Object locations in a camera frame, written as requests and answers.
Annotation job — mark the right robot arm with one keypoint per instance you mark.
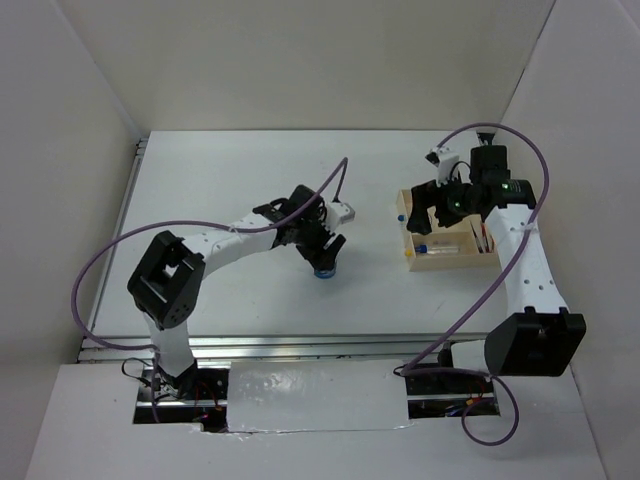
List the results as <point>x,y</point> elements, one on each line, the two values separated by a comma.
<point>540,335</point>

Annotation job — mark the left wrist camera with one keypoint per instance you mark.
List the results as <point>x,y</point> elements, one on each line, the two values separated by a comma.
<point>338,214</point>

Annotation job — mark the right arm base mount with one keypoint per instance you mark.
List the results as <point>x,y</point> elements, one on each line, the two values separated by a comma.
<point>446,395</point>

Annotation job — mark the small glue bottle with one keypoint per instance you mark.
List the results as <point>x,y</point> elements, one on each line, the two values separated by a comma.
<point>437,249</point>

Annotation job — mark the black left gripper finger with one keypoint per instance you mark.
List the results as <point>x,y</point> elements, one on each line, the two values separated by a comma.
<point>328,258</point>
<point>313,255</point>

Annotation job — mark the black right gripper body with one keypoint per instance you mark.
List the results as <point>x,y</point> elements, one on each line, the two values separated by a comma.
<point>457,204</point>

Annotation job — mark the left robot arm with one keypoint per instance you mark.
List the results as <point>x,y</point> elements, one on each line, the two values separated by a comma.
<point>165,284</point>

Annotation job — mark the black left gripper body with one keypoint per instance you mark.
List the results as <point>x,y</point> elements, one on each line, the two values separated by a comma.
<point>312,232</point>

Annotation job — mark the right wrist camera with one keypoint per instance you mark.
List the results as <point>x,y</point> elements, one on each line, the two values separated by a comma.
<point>446,161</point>

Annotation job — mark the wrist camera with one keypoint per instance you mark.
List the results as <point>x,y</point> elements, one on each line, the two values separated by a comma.
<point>338,214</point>
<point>446,161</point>

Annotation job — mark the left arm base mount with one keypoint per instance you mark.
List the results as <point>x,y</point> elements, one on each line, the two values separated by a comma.
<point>204,404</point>

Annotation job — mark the cream compartment tray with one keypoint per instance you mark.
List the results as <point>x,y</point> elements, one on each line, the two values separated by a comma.
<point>460,234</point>

